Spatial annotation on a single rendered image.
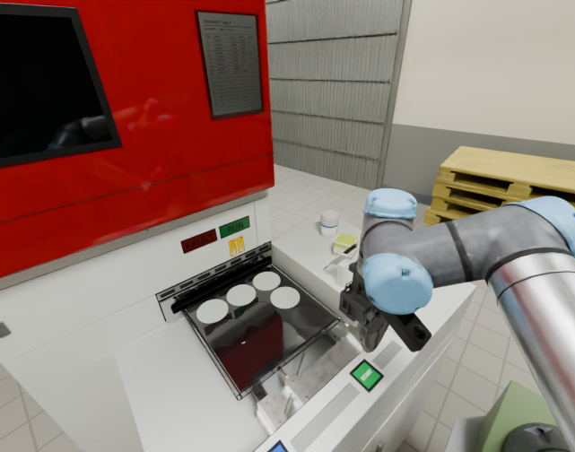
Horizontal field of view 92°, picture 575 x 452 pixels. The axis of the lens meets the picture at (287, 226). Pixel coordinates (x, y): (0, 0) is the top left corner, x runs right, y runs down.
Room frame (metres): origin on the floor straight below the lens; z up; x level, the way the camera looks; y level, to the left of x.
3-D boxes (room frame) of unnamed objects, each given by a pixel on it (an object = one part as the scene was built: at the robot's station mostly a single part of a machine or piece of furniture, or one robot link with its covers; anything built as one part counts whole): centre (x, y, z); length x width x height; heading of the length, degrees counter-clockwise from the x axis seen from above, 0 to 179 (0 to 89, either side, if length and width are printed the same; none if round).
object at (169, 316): (0.77, 0.24, 0.89); 0.44 x 0.02 x 0.10; 128
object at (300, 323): (0.61, 0.10, 0.90); 0.34 x 0.34 x 0.01; 38
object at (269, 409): (0.32, 0.04, 0.89); 0.08 x 0.03 x 0.03; 38
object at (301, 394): (0.37, -0.02, 0.89); 0.08 x 0.03 x 0.03; 38
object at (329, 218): (0.97, -0.17, 1.01); 0.07 x 0.07 x 0.10
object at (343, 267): (0.68, -0.16, 1.03); 0.06 x 0.04 x 0.13; 38
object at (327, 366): (0.42, -0.08, 0.87); 0.36 x 0.08 x 0.03; 128
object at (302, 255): (0.78, -0.26, 0.89); 0.62 x 0.35 x 0.14; 38
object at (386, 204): (0.38, -0.16, 1.36); 0.09 x 0.08 x 0.11; 167
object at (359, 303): (0.39, -0.16, 1.20); 0.09 x 0.08 x 0.12; 37
